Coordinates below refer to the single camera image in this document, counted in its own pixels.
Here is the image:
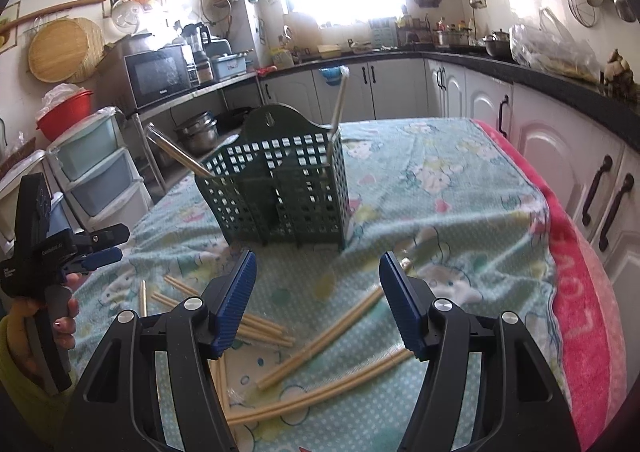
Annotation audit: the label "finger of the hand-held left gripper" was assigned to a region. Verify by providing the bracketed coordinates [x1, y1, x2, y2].
[61, 247, 124, 279]
[75, 224, 131, 249]

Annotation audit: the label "teal printed blanket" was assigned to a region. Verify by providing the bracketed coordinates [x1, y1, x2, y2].
[65, 118, 568, 452]

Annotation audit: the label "person's left hand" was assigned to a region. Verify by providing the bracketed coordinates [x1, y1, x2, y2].
[9, 272, 81, 383]

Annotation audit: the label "white lower cabinets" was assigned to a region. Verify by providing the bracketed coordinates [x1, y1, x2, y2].
[259, 55, 640, 293]

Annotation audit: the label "person's left forearm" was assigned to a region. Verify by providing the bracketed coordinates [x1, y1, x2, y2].
[0, 315, 58, 433]

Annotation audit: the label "long wooden rolling pin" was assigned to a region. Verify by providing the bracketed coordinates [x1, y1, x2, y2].
[0, 0, 109, 34]

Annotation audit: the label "ginger roots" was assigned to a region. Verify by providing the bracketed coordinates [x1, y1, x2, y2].
[602, 49, 640, 104]

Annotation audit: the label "red plastic basin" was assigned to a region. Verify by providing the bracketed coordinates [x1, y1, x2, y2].
[35, 88, 95, 142]

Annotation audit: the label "green plastic utensil basket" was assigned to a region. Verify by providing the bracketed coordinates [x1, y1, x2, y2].
[194, 103, 351, 253]

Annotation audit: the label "black frying pan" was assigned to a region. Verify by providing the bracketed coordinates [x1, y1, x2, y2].
[219, 106, 254, 131]

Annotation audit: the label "blue hanging bowl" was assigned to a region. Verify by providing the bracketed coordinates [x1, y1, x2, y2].
[318, 66, 349, 86]

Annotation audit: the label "group of wooden chopsticks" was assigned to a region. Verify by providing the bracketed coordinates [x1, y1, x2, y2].
[139, 257, 416, 429]

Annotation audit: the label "plastic drawer unit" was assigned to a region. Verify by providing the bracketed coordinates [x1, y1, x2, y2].
[44, 107, 154, 234]

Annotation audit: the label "light blue lidded container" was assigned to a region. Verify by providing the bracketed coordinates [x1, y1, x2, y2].
[210, 52, 249, 81]

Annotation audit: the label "condiment bottles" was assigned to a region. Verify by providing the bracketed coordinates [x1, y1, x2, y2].
[437, 16, 477, 34]

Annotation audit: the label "pink blanket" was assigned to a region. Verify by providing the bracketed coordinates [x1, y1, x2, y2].
[472, 119, 629, 452]

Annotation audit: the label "plastic bag with food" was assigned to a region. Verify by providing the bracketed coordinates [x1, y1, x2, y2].
[509, 7, 602, 82]

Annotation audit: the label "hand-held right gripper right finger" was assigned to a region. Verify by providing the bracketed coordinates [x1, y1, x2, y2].
[378, 251, 583, 452]

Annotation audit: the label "round bamboo tray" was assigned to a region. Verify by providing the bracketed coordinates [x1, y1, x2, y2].
[27, 17, 106, 84]

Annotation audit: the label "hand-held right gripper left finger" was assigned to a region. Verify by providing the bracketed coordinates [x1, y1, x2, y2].
[60, 248, 258, 452]

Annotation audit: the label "metal shelf rack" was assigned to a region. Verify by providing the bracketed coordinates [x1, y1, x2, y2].
[127, 72, 258, 193]

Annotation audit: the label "stacked steel pots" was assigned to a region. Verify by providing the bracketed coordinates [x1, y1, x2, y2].
[174, 111, 221, 156]

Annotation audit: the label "black blender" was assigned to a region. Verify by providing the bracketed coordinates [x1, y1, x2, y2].
[182, 22, 214, 84]

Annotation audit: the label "stainless steel chopstick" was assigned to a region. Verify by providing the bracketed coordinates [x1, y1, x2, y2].
[329, 66, 351, 131]
[144, 123, 217, 179]

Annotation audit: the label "pale cutting board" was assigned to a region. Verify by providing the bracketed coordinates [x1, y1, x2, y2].
[283, 12, 319, 53]

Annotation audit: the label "clear plastic wrapper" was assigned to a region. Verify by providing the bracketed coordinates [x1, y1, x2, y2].
[226, 369, 263, 415]

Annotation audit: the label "black microwave oven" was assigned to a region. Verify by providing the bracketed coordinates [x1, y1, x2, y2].
[123, 43, 196, 112]

